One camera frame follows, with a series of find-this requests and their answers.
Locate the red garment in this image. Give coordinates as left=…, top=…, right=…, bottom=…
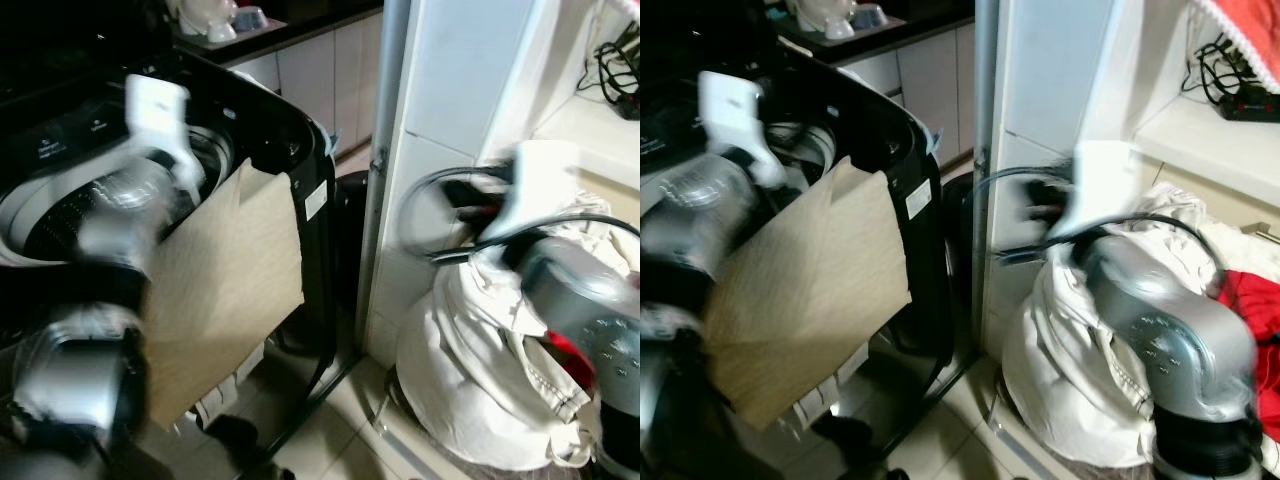
left=545, top=330, right=597, bottom=387
left=1213, top=268, right=1280, bottom=443

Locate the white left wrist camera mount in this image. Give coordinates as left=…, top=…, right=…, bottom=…
left=125, top=75, right=206, bottom=196
left=697, top=70, right=788, bottom=191

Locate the beige cloth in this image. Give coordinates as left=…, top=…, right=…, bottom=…
left=700, top=155, right=913, bottom=433
left=140, top=158, right=306, bottom=431

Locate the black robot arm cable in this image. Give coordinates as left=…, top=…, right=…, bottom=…
left=398, top=165, right=641, bottom=264
left=975, top=165, right=1227, bottom=297

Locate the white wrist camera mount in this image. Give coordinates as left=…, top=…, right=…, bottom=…
left=697, top=70, right=788, bottom=191
left=125, top=75, right=206, bottom=196
left=480, top=140, right=583, bottom=246
left=1058, top=140, right=1143, bottom=241

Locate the grey vertical pipe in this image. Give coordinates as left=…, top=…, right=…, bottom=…
left=355, top=0, right=413, bottom=346
left=965, top=0, right=1002, bottom=331

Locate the black power strip with cables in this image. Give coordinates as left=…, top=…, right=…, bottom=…
left=1185, top=35, right=1280, bottom=124
left=575, top=20, right=641, bottom=121

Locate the red towel with white trim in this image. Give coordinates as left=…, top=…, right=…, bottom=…
left=1195, top=0, right=1280, bottom=71

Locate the black top-load washing machine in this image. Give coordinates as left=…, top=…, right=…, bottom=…
left=640, top=40, right=953, bottom=480
left=0, top=45, right=341, bottom=471

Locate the white crumpled garment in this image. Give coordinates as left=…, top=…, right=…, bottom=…
left=1000, top=180, right=1280, bottom=471
left=395, top=190, right=641, bottom=471

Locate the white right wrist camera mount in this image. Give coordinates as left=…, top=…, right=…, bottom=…
left=1058, top=140, right=1143, bottom=241
left=480, top=140, right=583, bottom=246

